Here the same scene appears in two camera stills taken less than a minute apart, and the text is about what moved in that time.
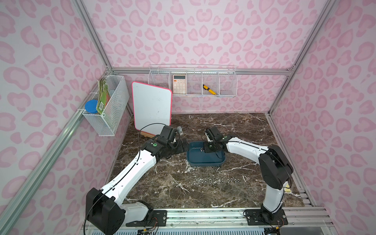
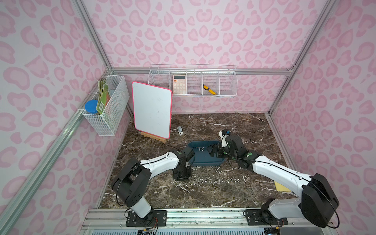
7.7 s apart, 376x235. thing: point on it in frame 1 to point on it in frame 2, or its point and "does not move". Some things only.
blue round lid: [90, 106] does not move
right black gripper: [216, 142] to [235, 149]
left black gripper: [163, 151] to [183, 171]
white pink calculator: [179, 83] does not move
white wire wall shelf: [194, 80] does not move
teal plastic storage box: [195, 157] does not move
